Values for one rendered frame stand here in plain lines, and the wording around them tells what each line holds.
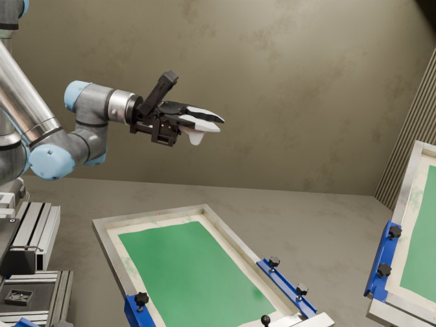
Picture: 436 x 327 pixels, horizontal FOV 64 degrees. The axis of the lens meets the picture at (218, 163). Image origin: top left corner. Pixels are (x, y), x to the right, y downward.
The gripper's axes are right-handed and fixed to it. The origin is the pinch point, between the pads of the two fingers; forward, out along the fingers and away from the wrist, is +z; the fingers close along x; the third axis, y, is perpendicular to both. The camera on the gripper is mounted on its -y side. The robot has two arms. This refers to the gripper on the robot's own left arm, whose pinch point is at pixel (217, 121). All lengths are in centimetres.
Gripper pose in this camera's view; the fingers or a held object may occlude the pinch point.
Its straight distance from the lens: 78.3
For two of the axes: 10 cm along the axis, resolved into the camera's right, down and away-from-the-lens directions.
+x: -1.9, 4.7, -8.6
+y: -1.7, 8.5, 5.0
